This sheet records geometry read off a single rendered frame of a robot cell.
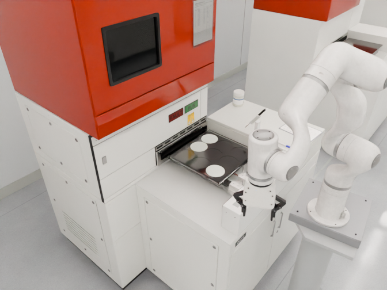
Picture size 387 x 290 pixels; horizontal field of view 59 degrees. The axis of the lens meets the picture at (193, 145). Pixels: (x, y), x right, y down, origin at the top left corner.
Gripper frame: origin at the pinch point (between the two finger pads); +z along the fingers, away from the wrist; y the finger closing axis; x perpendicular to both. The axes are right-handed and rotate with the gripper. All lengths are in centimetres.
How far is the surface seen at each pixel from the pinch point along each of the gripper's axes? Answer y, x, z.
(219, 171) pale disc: -26, 54, 28
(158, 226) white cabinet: -56, 34, 57
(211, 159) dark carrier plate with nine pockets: -32, 63, 28
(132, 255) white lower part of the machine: -76, 33, 85
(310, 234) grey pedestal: 21, 31, 39
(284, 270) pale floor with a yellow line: 15, 70, 121
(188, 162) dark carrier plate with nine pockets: -44, 57, 27
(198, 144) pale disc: -42, 75, 27
